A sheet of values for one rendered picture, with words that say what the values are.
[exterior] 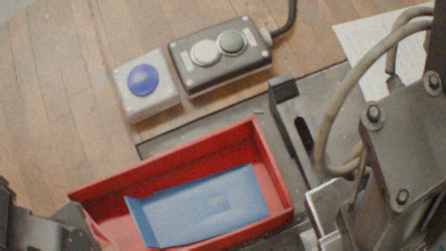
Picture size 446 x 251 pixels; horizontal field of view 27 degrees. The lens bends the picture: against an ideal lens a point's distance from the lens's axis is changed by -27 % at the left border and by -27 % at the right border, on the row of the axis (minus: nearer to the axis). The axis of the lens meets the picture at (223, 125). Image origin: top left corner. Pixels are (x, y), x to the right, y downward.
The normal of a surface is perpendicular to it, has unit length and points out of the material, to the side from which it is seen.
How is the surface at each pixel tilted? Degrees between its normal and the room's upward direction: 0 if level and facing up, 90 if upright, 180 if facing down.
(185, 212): 0
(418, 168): 0
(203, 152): 90
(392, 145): 0
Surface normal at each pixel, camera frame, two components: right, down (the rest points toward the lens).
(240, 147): -0.04, -0.34
